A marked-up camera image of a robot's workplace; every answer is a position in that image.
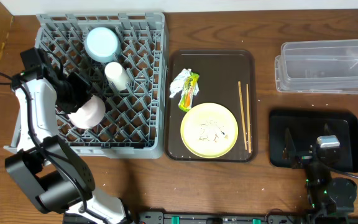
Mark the pink bowl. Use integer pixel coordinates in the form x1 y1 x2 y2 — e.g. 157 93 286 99
68 95 106 129

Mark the cream plastic cup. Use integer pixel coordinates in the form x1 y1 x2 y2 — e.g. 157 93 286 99
104 62 131 91

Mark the patterned wooden chopstick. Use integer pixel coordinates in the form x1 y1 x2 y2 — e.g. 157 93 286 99
237 81 248 151

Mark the light blue bowl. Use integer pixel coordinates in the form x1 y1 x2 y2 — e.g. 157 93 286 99
85 27 121 63

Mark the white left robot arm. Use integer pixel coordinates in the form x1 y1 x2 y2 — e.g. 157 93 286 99
5 47 133 223

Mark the black plastic tray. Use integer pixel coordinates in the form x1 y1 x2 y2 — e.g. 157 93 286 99
268 109 358 173

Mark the plain wooden chopstick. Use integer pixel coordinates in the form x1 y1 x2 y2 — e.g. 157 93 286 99
246 84 252 154

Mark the grey plastic dish rack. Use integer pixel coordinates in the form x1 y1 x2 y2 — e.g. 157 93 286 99
8 12 168 159

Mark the clear plastic container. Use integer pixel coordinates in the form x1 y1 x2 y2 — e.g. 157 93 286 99
275 39 358 95

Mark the yellow plate with crumbs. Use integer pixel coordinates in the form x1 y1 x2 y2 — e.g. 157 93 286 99
180 103 239 159

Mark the dark brown serving tray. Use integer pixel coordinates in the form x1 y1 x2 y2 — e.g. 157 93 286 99
167 50 258 163

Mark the crumpled white wrapper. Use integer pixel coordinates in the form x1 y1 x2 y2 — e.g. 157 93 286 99
169 68 194 98

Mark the green orange snack wrapper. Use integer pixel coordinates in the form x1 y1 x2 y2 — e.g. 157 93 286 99
178 72 200 112

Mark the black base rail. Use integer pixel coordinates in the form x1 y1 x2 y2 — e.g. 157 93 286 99
62 210 358 224

